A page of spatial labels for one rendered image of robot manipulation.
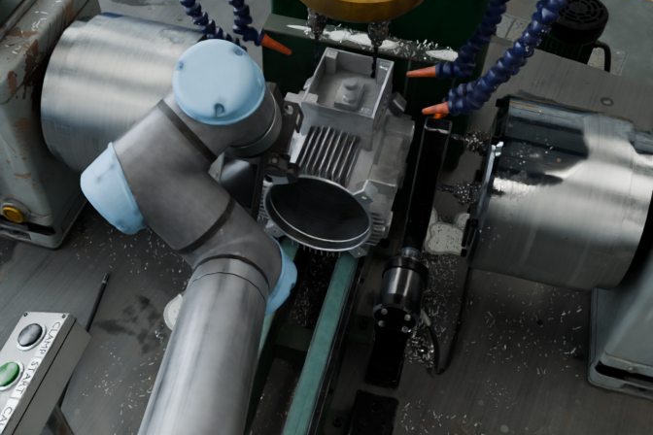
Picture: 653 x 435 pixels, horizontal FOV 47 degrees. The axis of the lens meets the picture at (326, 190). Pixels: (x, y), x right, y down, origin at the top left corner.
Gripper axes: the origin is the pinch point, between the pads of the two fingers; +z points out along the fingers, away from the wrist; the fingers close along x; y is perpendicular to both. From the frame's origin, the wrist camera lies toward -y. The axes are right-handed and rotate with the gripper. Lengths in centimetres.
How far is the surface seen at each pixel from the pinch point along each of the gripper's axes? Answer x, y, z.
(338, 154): -7.2, 5.8, 2.5
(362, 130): -9.7, 9.6, 1.9
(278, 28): 6.5, 23.1, 6.6
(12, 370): 19.1, -29.3, -15.6
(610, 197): -41.8, 7.0, -2.0
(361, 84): -7.7, 16.8, 5.1
